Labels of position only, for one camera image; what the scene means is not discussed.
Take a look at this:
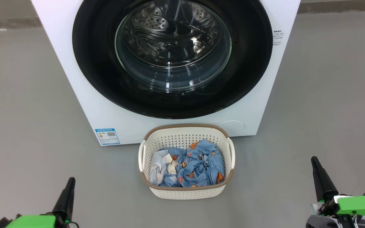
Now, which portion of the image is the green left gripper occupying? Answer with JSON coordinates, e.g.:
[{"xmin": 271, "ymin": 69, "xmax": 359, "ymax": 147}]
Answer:
[{"xmin": 7, "ymin": 177, "xmax": 79, "ymax": 228}]

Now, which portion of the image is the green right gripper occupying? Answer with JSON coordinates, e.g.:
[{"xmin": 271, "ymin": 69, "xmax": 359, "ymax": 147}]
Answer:
[{"xmin": 311, "ymin": 156, "xmax": 365, "ymax": 228}]

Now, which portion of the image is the blue garment with white lining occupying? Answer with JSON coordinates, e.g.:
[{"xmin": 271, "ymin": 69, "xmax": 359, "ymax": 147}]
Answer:
[{"xmin": 149, "ymin": 148, "xmax": 180, "ymax": 186}]

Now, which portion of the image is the blue garment with orange print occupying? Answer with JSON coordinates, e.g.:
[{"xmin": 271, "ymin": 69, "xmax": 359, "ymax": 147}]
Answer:
[{"xmin": 169, "ymin": 139, "xmax": 225, "ymax": 187}]

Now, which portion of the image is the round black glass washer door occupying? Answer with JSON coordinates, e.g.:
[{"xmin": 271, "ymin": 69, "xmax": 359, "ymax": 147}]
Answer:
[{"xmin": 72, "ymin": 0, "xmax": 273, "ymax": 120}]

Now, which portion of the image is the white front-load washing machine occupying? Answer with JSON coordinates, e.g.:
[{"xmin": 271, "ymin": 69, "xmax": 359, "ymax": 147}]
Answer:
[{"xmin": 31, "ymin": 0, "xmax": 301, "ymax": 146}]

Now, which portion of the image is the perforated steel washer drum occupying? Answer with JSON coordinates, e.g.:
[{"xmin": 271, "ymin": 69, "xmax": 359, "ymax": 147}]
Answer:
[{"xmin": 119, "ymin": 0, "xmax": 230, "ymax": 86}]

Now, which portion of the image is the blue energy label sticker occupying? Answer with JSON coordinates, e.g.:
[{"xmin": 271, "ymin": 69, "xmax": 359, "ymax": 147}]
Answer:
[{"xmin": 95, "ymin": 128, "xmax": 120, "ymax": 146}]

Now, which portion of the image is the round drain filter cover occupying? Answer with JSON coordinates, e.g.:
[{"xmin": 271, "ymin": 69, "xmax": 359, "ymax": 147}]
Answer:
[{"xmin": 219, "ymin": 120, "xmax": 246, "ymax": 131}]

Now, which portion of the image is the cream perforated laundry basket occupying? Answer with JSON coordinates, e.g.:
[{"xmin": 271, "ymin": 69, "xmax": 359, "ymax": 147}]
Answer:
[{"xmin": 138, "ymin": 124, "xmax": 235, "ymax": 200}]

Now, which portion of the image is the printed text label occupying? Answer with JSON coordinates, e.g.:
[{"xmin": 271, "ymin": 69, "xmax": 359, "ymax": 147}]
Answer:
[{"xmin": 272, "ymin": 30, "xmax": 284, "ymax": 46}]

